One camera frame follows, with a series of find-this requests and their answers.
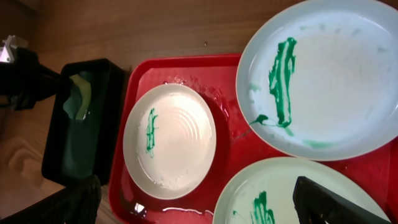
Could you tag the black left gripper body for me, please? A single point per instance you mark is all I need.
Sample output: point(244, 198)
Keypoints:
point(25, 81)

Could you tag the white ridged plate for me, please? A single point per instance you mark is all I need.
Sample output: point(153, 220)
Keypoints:
point(169, 141)

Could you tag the red plastic tray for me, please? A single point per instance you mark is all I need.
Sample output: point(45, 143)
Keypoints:
point(213, 77)

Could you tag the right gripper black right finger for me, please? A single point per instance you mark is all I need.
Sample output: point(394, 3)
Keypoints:
point(316, 204)

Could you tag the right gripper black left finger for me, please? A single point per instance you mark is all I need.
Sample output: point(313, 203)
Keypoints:
point(78, 203)

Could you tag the black water basin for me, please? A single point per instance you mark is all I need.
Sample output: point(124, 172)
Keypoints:
point(77, 149)

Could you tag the pale green plate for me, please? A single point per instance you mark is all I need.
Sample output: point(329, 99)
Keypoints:
point(263, 191)

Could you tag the green yellow sponge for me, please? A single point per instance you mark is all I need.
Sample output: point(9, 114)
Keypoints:
point(77, 104)

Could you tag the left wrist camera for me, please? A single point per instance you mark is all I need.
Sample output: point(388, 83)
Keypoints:
point(9, 47)

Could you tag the pale blue plate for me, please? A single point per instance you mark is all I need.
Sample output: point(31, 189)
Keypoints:
point(319, 79)

